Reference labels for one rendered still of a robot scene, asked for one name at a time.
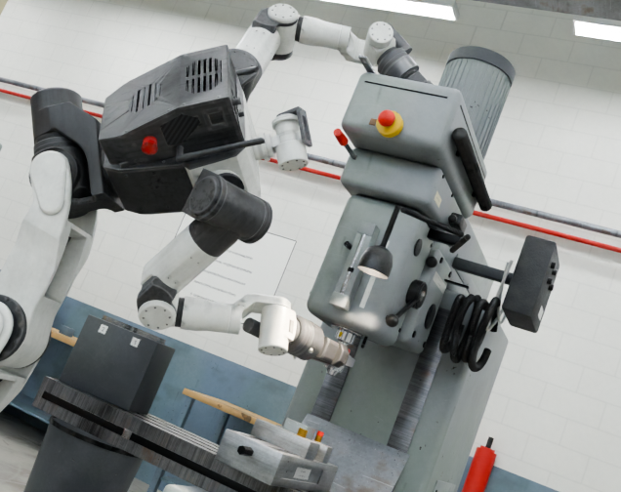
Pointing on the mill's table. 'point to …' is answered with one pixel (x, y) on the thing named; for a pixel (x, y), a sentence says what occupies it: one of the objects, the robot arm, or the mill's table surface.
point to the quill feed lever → (409, 301)
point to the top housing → (415, 127)
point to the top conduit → (472, 168)
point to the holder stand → (117, 363)
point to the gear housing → (400, 184)
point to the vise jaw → (285, 439)
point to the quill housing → (336, 255)
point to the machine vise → (277, 463)
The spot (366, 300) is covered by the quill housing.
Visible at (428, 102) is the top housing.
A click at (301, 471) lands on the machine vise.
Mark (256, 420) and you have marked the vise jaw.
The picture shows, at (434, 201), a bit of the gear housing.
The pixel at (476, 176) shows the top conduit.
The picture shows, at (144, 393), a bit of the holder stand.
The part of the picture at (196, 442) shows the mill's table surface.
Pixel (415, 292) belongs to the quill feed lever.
